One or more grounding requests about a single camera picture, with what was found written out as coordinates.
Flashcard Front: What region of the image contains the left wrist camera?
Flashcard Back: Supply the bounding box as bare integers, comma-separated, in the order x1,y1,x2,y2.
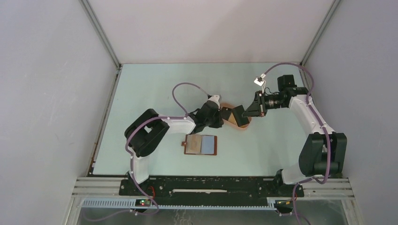
208,95,221,108

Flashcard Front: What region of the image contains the brown leather card holder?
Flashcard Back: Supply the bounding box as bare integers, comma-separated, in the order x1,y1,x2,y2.
181,134,218,156

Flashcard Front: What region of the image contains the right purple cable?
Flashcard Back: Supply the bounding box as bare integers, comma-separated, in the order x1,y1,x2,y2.
261,62,332,225

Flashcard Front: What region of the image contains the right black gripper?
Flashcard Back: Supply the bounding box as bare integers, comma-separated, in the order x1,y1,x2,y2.
243,90,286,117

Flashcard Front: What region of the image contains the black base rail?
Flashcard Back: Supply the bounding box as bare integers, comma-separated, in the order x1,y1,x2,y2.
119,176,304,207

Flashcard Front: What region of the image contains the pink oval tray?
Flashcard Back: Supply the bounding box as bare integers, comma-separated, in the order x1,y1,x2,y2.
220,103,251,130

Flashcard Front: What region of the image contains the aluminium frame rail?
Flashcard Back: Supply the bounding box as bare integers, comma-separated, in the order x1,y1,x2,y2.
79,0,122,70

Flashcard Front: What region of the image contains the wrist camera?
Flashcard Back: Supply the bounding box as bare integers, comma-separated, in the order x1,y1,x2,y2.
253,73,267,93
208,95,221,108

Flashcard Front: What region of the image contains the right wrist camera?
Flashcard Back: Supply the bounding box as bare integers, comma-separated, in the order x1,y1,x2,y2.
253,73,267,93

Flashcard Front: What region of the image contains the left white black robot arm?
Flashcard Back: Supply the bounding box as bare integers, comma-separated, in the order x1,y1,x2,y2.
124,95,223,195

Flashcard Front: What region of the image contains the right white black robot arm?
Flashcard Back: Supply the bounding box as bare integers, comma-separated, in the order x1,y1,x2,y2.
242,74,347,196

